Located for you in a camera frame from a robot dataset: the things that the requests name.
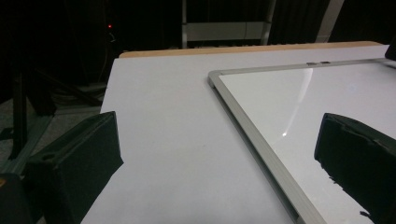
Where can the white table cover sheet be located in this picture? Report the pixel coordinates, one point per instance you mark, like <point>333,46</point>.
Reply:
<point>171,124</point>

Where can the silver framed whiteboard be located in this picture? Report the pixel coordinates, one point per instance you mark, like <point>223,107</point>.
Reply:
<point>327,93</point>

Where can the metal stand frame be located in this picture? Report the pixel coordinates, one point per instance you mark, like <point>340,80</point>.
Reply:
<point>218,31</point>

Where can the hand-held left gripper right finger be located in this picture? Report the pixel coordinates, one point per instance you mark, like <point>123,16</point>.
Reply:
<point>361,158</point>

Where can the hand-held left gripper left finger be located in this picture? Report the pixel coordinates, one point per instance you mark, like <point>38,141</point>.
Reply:
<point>77,165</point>

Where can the black tripod stand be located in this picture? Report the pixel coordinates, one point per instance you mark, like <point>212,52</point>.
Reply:
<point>19,109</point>

